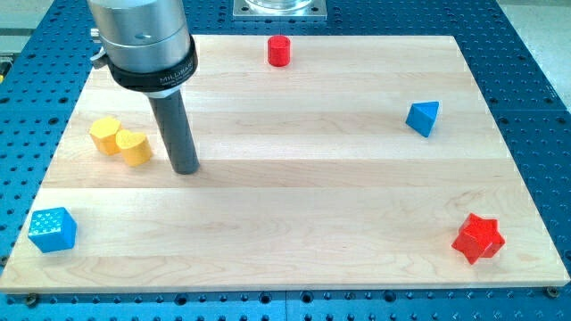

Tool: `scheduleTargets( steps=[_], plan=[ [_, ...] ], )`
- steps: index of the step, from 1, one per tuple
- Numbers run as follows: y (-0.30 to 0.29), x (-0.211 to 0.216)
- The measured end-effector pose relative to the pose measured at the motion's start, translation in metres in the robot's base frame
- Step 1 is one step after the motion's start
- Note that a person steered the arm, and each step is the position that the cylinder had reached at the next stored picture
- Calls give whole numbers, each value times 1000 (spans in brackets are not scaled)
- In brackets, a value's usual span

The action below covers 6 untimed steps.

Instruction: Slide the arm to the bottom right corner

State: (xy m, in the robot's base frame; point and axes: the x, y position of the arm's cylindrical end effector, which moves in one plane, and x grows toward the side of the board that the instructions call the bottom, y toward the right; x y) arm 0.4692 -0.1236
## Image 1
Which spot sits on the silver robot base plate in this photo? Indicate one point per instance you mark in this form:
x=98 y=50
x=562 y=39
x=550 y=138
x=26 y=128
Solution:
x=256 y=10

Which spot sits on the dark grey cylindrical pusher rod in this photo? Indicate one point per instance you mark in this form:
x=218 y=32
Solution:
x=170 y=114

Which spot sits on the red star block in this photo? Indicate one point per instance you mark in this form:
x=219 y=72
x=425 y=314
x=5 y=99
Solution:
x=478 y=238

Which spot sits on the blue cube block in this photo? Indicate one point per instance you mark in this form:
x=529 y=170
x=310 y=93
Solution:
x=52 y=229

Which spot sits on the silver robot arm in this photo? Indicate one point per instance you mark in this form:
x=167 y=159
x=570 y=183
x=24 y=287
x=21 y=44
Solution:
x=145 y=44

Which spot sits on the blue triangular prism block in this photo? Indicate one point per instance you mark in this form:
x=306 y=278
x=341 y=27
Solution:
x=422 y=117

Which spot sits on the board clamp screw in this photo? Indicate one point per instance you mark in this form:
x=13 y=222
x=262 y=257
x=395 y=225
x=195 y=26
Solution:
x=31 y=300
x=552 y=292

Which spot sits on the red cylinder block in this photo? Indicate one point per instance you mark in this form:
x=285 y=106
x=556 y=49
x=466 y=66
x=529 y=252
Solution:
x=279 y=50

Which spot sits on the yellow hexagon block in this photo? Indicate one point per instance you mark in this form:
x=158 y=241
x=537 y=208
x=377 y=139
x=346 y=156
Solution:
x=103 y=133

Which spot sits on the light wooden board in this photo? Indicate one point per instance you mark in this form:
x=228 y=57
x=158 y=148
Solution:
x=309 y=179

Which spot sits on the left board clamp screw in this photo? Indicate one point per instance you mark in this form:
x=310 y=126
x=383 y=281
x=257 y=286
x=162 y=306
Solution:
x=31 y=300

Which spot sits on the yellow heart block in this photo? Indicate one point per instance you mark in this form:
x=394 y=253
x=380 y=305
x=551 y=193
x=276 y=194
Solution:
x=134 y=147

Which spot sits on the right board clamp screw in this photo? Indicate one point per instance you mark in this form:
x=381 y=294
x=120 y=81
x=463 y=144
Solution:
x=552 y=292

